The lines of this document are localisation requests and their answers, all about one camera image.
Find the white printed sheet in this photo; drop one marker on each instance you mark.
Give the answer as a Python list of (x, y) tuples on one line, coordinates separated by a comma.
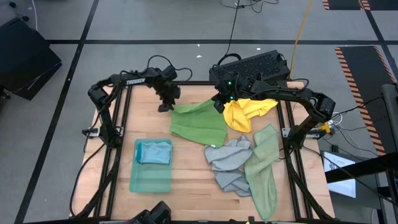
[(342, 188)]

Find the grey padded post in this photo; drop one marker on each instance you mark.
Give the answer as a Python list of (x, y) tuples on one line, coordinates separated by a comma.
[(390, 109)]

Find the large black case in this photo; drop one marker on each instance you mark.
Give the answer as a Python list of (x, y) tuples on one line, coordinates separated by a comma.
[(25, 62)]

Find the black mat with hazard stripes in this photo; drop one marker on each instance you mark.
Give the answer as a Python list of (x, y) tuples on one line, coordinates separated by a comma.
[(342, 3), (363, 77)]

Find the black metal stand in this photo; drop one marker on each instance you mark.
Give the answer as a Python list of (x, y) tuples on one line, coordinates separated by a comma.
[(367, 166)]

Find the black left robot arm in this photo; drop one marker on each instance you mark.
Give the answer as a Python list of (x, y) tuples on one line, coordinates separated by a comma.
[(136, 81)]

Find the black bulky device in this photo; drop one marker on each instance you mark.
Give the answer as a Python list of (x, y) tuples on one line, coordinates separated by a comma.
[(152, 214)]

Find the pale green microfiber towel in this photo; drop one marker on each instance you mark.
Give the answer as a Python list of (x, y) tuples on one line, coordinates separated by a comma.
[(261, 177)]

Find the yellow microfiber towel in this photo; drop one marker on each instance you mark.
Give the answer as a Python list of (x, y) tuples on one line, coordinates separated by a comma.
[(239, 115)]

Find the teal translucent plastic bin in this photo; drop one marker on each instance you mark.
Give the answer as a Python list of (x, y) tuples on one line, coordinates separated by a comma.
[(149, 180)]

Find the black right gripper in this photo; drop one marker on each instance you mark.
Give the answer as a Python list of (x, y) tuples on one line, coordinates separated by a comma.
[(231, 88)]

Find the bright green microfiber towel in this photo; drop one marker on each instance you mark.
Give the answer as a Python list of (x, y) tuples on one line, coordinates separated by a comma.
[(199, 124)]

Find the yellow plug connector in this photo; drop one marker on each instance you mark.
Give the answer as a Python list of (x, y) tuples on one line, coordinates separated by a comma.
[(325, 127)]

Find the light blue microfiber towel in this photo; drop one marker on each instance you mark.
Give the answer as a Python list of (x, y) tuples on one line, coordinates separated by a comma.
[(155, 152)]

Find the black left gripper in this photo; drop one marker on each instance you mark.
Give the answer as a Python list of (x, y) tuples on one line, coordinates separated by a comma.
[(169, 93)]

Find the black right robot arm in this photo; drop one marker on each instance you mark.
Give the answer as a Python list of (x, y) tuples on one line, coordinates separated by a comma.
[(295, 95)]

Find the grey microfiber towel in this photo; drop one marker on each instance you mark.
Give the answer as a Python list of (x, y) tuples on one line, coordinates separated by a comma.
[(227, 155)]

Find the black perforated computer case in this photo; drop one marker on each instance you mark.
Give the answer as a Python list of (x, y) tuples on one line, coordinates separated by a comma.
[(264, 67)]

